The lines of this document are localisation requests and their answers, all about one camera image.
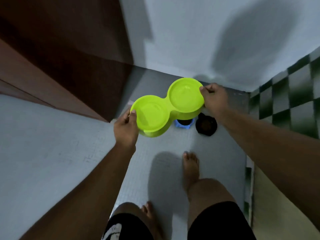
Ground person's right hand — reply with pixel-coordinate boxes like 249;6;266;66
199;83;229;118

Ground person's left hand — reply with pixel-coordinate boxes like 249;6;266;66
113;108;139;154

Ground yellow-green double pet bowl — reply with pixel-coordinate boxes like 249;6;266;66
130;77;205;138

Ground black cat bowl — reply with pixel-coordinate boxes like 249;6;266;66
195;112;218;137

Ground blue cat bowl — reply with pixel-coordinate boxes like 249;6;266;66
174;118;195;130

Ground person's left forearm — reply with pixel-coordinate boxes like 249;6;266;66
19;145;137;240

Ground person's right forearm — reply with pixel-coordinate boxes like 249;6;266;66
217;107;320;230

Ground person's right foot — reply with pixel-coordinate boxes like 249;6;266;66
182;151;200;191

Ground person's foot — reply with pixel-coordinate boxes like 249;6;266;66
182;151;200;191
141;201;157;223

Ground person's left leg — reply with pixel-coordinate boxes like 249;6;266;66
111;202;163;240

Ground person's leg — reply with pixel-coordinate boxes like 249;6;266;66
111;202;163;240
186;178;237;230

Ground person's left foot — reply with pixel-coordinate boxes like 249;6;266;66
141;201;157;223

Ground person's right leg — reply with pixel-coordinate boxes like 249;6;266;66
186;178;237;230

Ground checkered tiled counter base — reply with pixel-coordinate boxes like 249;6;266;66
244;46;320;223

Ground brown wooden cabinet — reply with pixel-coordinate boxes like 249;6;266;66
0;0;134;123

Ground black shorts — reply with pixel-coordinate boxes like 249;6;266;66
101;201;257;240

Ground beige cupboard door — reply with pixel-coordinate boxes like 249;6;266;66
251;165;320;240

